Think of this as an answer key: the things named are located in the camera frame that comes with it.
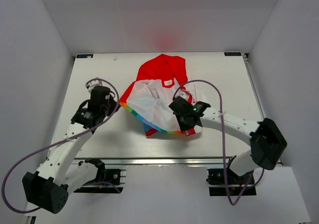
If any blue table label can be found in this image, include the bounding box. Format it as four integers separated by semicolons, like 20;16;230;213
76;54;93;59
224;52;242;56

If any right blue table label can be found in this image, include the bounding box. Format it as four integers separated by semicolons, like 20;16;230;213
224;52;242;56

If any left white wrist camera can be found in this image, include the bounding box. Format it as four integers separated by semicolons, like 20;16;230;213
85;77;103;93

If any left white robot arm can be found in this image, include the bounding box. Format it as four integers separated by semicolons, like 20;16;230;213
22;85;118;214

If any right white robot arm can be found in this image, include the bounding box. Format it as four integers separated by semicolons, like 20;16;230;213
168;97;287;184

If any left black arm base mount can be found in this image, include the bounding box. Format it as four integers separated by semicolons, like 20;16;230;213
74;164;127;194

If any left blue table label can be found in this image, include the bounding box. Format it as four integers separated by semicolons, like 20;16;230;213
76;54;93;59

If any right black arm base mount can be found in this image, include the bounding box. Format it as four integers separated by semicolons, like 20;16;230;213
206;167;257;197

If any red rainbow kids jacket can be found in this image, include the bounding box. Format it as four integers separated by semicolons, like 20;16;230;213
119;54;205;136

